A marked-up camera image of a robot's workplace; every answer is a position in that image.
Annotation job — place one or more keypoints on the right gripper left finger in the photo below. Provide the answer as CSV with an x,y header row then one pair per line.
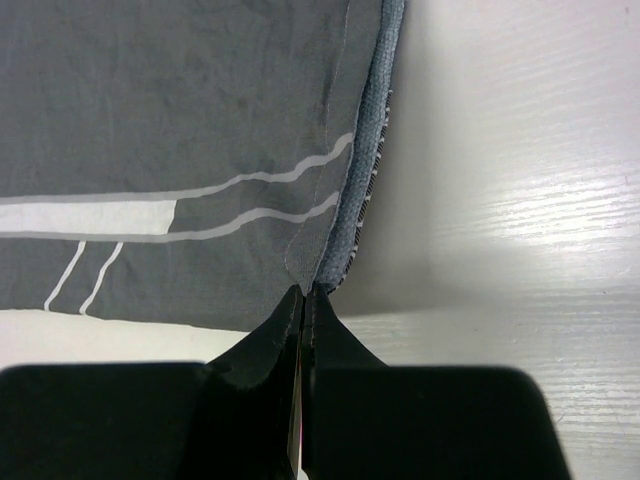
x,y
234,417

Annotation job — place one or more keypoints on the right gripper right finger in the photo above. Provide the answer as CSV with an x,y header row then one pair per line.
x,y
364,419

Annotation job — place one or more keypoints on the grey striped cloth napkin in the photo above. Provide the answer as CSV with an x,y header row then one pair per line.
x,y
187,162

